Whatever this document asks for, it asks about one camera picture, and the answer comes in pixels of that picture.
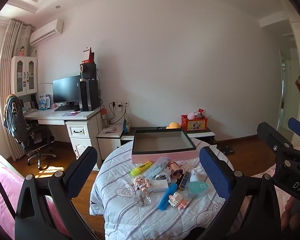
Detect bottle with orange cap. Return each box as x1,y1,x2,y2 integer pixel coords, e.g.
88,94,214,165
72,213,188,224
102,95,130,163
101,109,110,128

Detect white door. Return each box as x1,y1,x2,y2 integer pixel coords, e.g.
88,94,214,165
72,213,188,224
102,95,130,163
276,49,300,133

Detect red storage box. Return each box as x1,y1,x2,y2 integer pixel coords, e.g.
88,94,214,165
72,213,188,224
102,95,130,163
181,114,208,131

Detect red triangular box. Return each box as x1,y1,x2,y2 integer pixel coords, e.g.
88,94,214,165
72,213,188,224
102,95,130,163
81,47,95,64

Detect clear plastic case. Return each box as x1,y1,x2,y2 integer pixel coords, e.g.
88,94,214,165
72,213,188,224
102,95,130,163
143,156,172,180

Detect pink quilted bedspread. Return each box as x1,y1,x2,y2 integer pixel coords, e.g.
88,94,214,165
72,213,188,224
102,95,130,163
0,151,70,240

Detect black speaker box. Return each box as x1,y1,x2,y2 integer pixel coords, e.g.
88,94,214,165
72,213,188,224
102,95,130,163
80,62,97,80

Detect black computer tower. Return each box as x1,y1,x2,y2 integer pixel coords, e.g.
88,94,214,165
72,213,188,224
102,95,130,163
79,79,100,112

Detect blue white box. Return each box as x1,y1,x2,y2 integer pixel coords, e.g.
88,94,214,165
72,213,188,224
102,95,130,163
39,94,51,110

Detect white side cabinet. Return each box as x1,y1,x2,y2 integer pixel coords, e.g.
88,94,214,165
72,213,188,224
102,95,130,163
96,124,127,170

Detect black power cable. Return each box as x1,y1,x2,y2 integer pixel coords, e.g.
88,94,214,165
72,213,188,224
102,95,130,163
107,102,127,124

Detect white desk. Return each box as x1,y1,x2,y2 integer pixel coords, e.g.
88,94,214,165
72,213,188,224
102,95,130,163
24,105,104,170

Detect white air conditioner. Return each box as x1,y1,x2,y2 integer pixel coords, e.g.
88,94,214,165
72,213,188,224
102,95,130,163
29,19,64,47

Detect pink box with black rim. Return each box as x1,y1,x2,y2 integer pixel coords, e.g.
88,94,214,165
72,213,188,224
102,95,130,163
131,127,197,164

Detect low black-top cabinet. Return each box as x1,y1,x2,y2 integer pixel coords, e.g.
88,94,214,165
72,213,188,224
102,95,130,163
120,126,218,146

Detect white glass-door cabinet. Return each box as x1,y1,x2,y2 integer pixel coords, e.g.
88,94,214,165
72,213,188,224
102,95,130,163
10,56,38,97

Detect black bathroom scale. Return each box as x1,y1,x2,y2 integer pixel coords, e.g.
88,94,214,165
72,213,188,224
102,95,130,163
216,144,235,155

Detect black keyboard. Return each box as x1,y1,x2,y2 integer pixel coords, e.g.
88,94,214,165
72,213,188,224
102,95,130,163
54,105,80,112

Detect white wall sockets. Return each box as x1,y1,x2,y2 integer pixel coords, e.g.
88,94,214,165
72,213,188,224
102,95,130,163
109,100,129,110

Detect small pink doll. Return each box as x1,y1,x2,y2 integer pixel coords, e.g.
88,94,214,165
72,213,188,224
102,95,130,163
131,176,153,193

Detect person's right hand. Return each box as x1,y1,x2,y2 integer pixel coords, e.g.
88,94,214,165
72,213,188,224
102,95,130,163
281,196,300,233

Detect yellow highlighter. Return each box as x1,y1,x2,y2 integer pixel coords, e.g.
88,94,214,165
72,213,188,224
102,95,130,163
130,161,153,176

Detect beige curtain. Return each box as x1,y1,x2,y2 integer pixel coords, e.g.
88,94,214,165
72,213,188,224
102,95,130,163
0,20,32,162

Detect black office chair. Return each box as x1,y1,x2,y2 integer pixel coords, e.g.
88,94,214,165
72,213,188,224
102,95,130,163
4,95,57,169

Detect dark blue card box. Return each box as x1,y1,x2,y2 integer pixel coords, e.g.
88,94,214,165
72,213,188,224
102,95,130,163
178,171,191,190

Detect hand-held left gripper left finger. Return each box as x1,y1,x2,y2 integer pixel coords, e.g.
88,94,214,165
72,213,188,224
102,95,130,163
14,146,98,240

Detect clear glass perfume bottle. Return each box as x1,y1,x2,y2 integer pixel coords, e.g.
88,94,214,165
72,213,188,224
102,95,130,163
134,190,152,207

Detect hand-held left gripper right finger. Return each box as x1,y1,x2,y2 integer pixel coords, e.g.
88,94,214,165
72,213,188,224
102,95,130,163
199,146,282,240

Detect black computer monitor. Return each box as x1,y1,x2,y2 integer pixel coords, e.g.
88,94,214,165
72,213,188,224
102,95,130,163
52,75,82,107

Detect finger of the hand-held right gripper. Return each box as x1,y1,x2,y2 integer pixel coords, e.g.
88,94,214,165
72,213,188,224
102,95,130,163
256,122,295,161
287,117,300,142

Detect pink metallic cylinder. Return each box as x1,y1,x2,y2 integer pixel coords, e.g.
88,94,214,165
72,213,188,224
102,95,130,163
169,161,183,179

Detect white power bank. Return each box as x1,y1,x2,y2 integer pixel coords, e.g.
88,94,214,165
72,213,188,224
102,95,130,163
152,180,169,192

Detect white pink block figure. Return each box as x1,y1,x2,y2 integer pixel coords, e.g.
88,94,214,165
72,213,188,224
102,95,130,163
168,192,183,203

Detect dark printed jacket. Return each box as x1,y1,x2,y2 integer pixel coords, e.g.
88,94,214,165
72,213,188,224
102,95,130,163
3,95,27,144

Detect teal oval case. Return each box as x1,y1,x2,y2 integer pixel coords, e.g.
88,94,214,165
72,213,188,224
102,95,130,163
187,181,210,199

